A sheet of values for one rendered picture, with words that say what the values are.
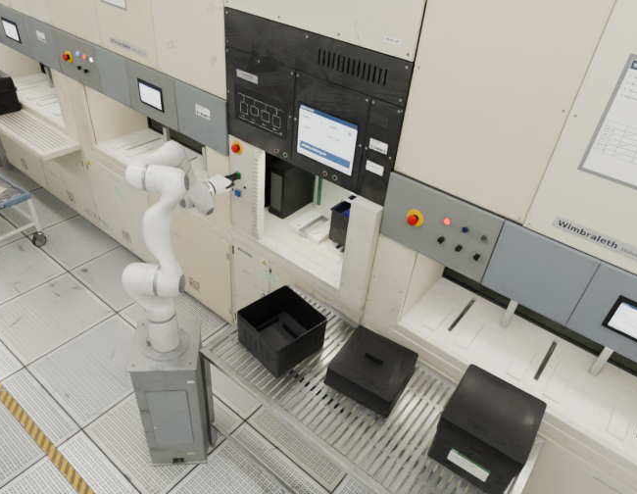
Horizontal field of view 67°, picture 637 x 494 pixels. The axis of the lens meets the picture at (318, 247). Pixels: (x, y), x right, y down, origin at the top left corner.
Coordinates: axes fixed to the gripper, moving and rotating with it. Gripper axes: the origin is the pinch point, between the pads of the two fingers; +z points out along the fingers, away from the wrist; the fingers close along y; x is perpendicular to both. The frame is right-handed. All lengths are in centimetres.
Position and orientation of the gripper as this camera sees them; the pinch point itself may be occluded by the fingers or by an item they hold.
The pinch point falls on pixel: (233, 176)
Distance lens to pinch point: 241.5
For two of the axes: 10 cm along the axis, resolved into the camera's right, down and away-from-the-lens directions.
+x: 0.8, -7.9, -6.1
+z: 6.2, -4.4, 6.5
